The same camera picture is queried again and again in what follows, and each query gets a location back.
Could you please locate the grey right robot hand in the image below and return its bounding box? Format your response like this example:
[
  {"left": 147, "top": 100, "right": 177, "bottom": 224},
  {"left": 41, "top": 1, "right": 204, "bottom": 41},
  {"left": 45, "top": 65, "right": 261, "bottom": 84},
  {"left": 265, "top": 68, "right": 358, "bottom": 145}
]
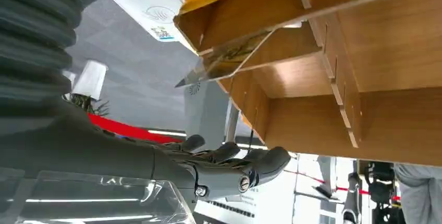
[{"left": 0, "top": 98, "right": 292, "bottom": 214}]

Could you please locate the red barrier belt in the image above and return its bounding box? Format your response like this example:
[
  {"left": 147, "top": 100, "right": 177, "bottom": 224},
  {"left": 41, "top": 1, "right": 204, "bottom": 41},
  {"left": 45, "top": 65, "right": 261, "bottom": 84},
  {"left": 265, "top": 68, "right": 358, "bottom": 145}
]
[{"left": 88, "top": 113, "right": 185, "bottom": 145}]

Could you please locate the green plant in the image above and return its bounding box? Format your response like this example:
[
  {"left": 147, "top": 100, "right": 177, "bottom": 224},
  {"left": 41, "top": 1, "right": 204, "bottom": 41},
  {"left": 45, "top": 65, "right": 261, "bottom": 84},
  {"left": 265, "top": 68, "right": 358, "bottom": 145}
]
[{"left": 62, "top": 92, "right": 110, "bottom": 117}]

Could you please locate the clear plastic sheet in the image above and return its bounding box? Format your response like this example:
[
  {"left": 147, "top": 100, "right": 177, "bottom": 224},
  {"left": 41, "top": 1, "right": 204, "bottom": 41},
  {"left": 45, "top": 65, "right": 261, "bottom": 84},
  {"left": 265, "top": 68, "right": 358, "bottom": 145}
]
[{"left": 0, "top": 167, "right": 198, "bottom": 224}]

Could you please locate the white plant pot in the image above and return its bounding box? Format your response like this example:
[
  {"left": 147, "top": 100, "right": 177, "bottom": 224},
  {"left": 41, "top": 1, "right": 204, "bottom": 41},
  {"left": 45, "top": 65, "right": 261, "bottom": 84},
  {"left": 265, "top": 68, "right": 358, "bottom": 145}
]
[{"left": 71, "top": 59, "right": 109, "bottom": 101}]

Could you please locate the grey kiosk stand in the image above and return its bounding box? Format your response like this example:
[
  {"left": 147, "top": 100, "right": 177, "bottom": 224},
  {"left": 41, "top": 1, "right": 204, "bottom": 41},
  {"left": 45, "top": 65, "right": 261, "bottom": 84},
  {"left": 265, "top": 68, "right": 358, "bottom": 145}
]
[{"left": 182, "top": 80, "right": 243, "bottom": 151}]

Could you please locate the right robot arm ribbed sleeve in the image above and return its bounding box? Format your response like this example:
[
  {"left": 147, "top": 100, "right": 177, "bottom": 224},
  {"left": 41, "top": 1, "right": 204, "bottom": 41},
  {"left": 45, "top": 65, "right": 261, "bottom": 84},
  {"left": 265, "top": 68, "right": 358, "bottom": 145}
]
[{"left": 0, "top": 0, "right": 104, "bottom": 113}]

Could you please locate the white card reader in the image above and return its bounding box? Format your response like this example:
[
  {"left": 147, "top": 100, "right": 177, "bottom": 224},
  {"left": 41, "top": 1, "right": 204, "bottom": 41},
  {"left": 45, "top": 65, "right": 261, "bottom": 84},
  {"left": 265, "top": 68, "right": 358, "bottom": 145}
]
[{"left": 108, "top": 0, "right": 198, "bottom": 55}]

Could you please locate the printed card in clear sleeve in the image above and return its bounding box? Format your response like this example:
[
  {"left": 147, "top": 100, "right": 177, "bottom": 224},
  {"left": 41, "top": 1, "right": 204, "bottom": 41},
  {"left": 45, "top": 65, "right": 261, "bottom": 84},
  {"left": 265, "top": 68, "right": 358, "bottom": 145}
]
[{"left": 174, "top": 21, "right": 305, "bottom": 89}]

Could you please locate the black equipment stand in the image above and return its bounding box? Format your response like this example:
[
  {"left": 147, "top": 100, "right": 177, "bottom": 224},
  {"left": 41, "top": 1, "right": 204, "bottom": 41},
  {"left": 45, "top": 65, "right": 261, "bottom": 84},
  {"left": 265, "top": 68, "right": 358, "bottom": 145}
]
[{"left": 365, "top": 161, "right": 398, "bottom": 224}]

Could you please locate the wooden divided box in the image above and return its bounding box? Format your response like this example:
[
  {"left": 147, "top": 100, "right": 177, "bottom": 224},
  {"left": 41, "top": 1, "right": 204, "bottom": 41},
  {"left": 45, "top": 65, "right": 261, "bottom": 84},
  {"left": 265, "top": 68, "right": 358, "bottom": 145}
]
[{"left": 173, "top": 0, "right": 442, "bottom": 168}]

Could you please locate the person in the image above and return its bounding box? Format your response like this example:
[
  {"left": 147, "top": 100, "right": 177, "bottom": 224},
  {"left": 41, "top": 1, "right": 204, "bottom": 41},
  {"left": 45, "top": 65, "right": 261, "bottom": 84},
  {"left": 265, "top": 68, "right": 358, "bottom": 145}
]
[{"left": 393, "top": 163, "right": 442, "bottom": 224}]

